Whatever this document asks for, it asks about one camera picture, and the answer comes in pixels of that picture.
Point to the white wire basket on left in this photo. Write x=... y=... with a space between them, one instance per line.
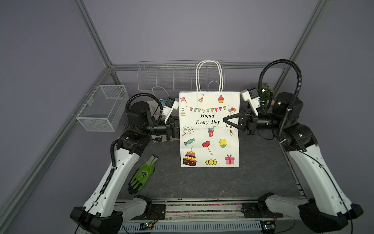
x=104 y=108

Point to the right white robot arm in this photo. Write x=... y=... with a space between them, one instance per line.
x=328 y=209

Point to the white wire wall shelf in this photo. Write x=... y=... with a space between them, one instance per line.
x=179 y=76

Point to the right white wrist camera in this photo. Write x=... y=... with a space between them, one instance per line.
x=252 y=97

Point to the white party paper bag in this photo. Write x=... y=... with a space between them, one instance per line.
x=205 y=139

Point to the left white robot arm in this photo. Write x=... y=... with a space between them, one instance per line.
x=117 y=169

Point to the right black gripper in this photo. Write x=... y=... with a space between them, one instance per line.
x=252 y=124

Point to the left rear white paper bag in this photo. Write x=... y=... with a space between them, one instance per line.
x=162 y=94

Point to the artificial plant in black vase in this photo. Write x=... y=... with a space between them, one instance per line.
x=267 y=94

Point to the green work glove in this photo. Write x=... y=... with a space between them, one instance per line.
x=142 y=175

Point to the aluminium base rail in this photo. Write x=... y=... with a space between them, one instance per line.
x=178 y=216

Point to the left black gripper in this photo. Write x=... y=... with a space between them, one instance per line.
x=172 y=128

